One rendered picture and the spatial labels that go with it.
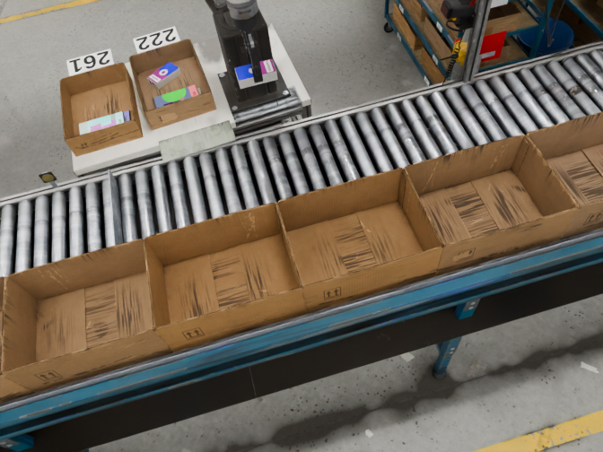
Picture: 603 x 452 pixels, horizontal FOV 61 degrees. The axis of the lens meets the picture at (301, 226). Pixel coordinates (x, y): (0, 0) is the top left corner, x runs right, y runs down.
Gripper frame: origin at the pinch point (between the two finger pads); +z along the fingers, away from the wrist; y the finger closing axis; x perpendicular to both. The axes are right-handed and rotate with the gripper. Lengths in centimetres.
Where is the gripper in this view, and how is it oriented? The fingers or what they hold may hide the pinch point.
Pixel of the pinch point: (255, 67)
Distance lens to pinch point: 179.6
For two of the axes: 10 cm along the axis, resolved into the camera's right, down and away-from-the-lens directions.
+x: 9.6, -2.7, 0.8
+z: 0.9, 5.5, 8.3
